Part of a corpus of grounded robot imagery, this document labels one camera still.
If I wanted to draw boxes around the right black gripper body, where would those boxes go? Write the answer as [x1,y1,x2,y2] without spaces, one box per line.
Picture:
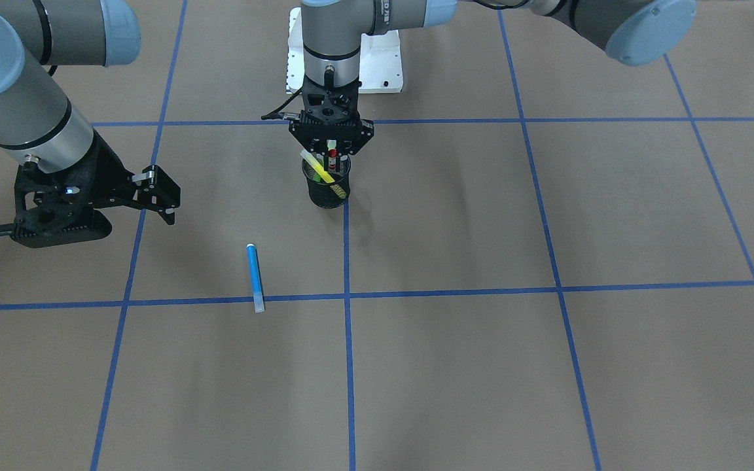
[12,134,155,249]

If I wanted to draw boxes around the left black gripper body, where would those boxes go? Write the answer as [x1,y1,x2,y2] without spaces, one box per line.
[289,77,375,155]

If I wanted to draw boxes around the red marker pen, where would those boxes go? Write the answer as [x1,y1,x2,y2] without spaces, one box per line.
[327,148,338,173]

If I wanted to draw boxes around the blue highlighter pen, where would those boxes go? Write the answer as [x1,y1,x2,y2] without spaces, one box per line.
[245,243,264,313]

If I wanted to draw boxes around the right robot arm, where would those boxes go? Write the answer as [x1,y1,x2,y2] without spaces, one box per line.
[0,1,181,248]

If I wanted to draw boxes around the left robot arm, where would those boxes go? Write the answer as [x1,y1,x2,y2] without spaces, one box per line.
[281,1,698,156]

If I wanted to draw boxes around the yellow highlighter pen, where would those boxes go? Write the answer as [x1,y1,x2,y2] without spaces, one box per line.
[301,149,348,200]

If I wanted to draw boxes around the black mesh pen cup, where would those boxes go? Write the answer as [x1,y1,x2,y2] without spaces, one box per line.
[301,157,352,209]

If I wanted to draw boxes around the brown table mat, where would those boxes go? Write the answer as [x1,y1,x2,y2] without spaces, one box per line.
[0,1,754,470]

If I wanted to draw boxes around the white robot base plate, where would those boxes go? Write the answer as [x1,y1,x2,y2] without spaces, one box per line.
[283,7,404,94]

